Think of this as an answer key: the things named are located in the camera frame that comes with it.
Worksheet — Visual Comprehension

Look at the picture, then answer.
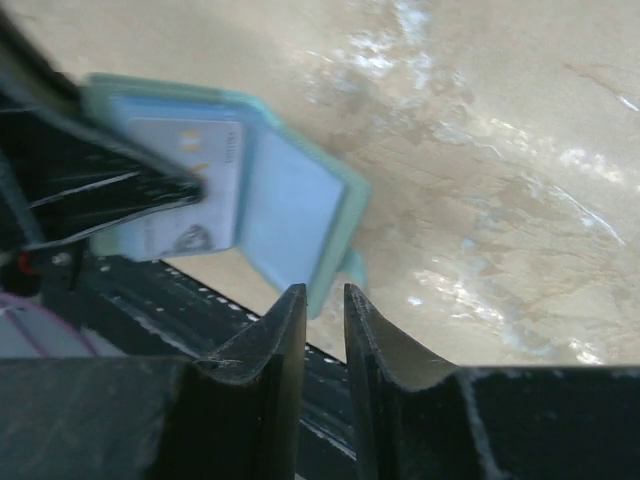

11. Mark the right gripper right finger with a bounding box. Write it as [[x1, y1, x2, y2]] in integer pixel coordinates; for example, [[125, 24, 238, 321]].
[[344, 285, 639, 479]]

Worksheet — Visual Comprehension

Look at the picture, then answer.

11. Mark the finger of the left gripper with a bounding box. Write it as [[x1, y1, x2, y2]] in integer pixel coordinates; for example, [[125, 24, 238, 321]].
[[1, 15, 196, 250]]

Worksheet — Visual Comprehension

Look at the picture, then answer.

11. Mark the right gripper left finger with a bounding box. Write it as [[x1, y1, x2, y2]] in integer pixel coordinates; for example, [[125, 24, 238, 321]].
[[1, 285, 307, 479]]

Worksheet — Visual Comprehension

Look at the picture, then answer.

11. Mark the white credit card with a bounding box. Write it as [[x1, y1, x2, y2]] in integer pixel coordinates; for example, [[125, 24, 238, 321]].
[[121, 117, 244, 261]]

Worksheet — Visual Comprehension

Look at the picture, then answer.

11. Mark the sage green card holder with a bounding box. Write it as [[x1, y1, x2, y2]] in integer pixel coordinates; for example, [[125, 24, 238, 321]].
[[81, 74, 371, 317]]

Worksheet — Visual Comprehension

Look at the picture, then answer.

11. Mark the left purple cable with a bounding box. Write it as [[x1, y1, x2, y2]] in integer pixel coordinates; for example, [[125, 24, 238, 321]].
[[0, 292, 99, 359]]

